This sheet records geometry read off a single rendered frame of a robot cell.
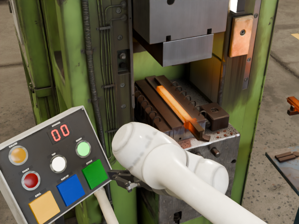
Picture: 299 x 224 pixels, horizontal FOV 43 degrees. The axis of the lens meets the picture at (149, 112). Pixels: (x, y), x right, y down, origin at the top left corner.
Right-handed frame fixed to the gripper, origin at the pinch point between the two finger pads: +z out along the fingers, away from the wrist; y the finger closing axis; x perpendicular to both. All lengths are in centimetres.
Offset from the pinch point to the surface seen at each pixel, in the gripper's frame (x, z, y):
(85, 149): 8.9, 13.0, 0.8
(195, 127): -4.4, 4.0, 42.6
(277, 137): -83, 73, 193
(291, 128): -84, 71, 212
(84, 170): 2.8, 12.6, -3.0
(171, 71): 12, 44, 80
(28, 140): 20.3, 13.4, -15.1
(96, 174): -0.3, 12.6, 0.3
